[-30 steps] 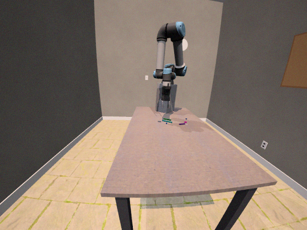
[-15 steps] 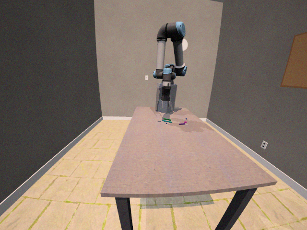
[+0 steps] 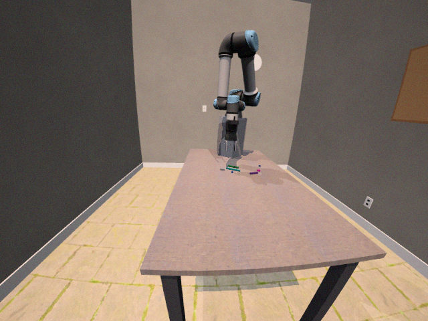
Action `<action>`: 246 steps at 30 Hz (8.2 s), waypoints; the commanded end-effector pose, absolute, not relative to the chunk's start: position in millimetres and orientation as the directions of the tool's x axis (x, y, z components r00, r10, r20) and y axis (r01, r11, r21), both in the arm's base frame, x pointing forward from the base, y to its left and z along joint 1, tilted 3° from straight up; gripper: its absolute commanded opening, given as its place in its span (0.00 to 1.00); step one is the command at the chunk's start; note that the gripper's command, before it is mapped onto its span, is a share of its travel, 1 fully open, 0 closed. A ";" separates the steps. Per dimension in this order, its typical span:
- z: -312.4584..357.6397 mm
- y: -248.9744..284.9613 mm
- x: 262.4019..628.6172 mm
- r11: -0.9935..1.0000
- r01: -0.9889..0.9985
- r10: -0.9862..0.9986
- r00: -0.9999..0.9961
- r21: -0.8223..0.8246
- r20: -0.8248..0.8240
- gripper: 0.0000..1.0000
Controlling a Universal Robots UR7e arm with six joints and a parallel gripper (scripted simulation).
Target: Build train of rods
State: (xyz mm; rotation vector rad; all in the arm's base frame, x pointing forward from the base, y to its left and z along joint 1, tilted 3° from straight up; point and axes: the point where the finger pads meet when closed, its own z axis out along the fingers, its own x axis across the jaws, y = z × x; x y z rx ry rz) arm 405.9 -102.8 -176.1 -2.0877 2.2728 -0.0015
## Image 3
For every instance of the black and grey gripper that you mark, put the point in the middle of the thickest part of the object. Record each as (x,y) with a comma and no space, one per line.
(231,129)

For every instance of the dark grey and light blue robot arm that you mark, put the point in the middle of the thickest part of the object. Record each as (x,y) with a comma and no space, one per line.
(245,43)

